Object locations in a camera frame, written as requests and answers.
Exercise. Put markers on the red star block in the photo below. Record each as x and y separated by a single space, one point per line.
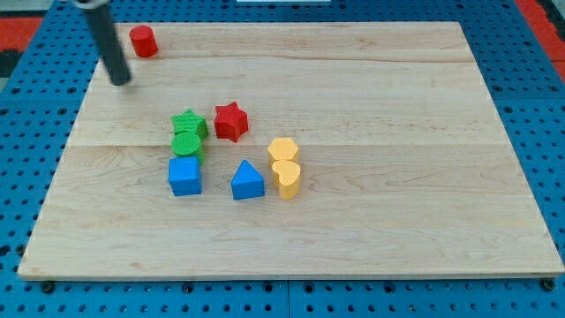
230 122

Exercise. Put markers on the green star block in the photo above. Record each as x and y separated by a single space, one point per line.
190 122

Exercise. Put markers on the yellow hexagon block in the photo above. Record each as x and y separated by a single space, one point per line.
282 149

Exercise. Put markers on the yellow heart block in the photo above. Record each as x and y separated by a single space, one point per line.
286 178

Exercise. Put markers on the blue triangle block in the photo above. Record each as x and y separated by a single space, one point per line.
247 182

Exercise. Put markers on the blue cube block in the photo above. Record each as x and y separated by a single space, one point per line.
184 176

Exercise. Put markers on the green cylinder block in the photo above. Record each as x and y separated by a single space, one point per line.
188 144

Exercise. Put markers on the light wooden board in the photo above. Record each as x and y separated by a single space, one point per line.
406 169

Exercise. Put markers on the red cylinder block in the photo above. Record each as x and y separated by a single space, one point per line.
143 41

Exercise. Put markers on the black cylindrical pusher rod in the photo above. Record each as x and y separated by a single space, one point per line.
101 25

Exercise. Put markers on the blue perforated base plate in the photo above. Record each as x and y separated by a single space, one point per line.
42 97

